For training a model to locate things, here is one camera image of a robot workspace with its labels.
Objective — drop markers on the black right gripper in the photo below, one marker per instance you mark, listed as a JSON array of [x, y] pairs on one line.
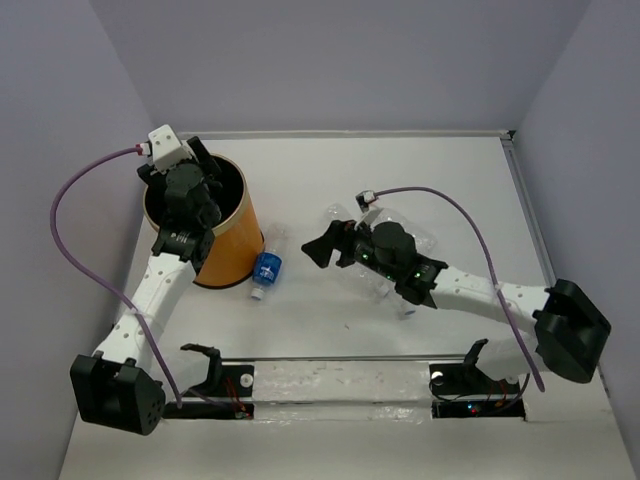
[[342, 234]]

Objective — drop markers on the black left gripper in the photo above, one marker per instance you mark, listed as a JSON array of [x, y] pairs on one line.
[[209, 169]]

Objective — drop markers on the clear plastic bottle long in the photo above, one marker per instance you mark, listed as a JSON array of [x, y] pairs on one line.
[[340, 212]]

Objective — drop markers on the blue label plastic bottle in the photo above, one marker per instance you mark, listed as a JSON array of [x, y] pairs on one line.
[[269, 262]]

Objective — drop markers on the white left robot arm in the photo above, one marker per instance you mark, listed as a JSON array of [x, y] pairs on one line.
[[123, 384]]

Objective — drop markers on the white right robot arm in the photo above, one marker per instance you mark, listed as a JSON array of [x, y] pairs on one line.
[[556, 329]]

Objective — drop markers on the orange cylindrical bin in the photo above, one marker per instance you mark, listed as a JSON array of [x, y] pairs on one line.
[[225, 255]]

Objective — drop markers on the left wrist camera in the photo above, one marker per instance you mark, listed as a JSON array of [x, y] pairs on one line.
[[167, 150]]

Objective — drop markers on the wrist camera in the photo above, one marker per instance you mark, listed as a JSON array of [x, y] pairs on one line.
[[167, 150], [366, 202]]

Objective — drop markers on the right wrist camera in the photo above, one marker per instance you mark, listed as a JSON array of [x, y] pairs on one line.
[[366, 202]]

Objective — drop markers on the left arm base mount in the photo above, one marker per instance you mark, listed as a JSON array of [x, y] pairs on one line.
[[211, 388]]

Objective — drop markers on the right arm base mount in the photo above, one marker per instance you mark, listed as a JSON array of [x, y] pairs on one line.
[[462, 391]]

